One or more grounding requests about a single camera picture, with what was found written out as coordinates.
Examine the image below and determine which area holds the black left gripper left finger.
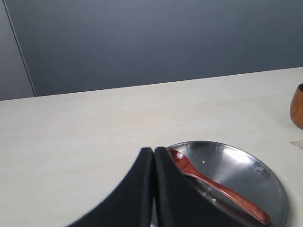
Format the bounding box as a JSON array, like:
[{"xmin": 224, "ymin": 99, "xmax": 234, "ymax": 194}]
[{"xmin": 70, "ymin": 148, "xmax": 152, "ymax": 227}]

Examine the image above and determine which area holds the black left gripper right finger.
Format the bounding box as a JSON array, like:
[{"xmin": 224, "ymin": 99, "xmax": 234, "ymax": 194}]
[{"xmin": 154, "ymin": 147, "xmax": 244, "ymax": 227}]

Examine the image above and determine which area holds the dark red wooden spoon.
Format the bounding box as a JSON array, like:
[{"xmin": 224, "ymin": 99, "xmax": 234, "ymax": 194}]
[{"xmin": 168, "ymin": 149, "xmax": 271, "ymax": 225}]

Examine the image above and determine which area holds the round steel plate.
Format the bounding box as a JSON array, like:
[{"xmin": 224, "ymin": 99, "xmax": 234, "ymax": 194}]
[{"xmin": 166, "ymin": 141, "xmax": 289, "ymax": 227}]

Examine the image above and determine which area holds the clear tape piece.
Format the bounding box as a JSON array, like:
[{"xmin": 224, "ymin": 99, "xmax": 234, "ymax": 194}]
[{"xmin": 290, "ymin": 140, "xmax": 303, "ymax": 150}]

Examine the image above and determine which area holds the brown wooden cup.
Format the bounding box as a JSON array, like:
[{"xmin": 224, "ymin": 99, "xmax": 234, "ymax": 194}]
[{"xmin": 290, "ymin": 83, "xmax": 303, "ymax": 129}]

